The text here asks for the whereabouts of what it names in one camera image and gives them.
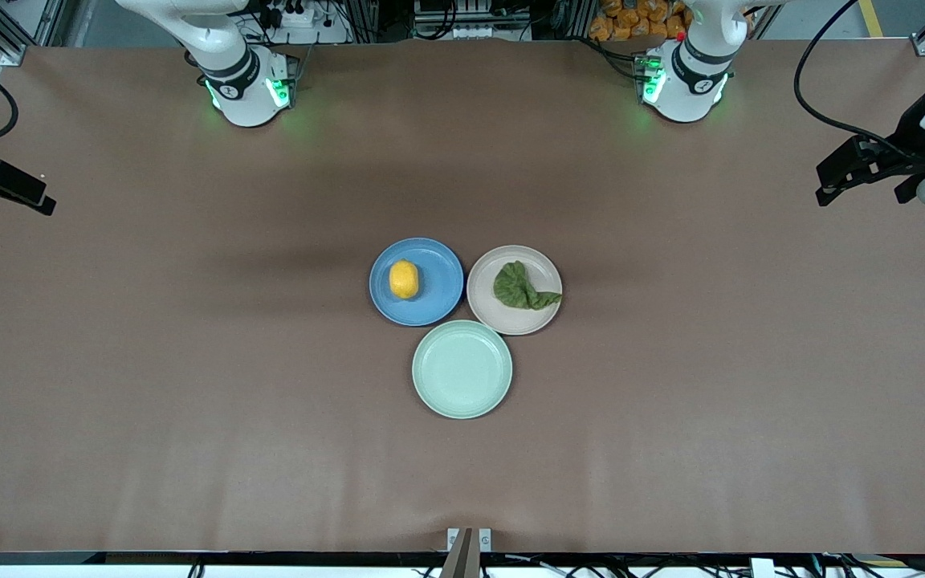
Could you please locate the camera mount post with bracket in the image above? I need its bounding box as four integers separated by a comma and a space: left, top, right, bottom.
440, 527, 493, 578

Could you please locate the yellow lemon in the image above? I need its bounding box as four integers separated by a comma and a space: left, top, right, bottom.
389, 259, 421, 300

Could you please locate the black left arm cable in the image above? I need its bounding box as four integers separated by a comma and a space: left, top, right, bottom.
793, 0, 913, 149

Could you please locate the green lettuce leaf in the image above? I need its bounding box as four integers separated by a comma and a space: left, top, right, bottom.
494, 261, 563, 311

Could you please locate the beige plate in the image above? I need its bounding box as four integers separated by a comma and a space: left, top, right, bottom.
467, 245, 564, 336

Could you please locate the white power strip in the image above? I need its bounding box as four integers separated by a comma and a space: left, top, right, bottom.
266, 0, 351, 45

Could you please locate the mint green plate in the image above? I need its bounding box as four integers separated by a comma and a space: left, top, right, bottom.
412, 320, 513, 420

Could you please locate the orange objects pile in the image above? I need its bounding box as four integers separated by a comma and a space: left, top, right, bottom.
589, 0, 692, 43

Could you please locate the blue plate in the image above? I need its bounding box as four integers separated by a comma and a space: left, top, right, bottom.
369, 237, 464, 327

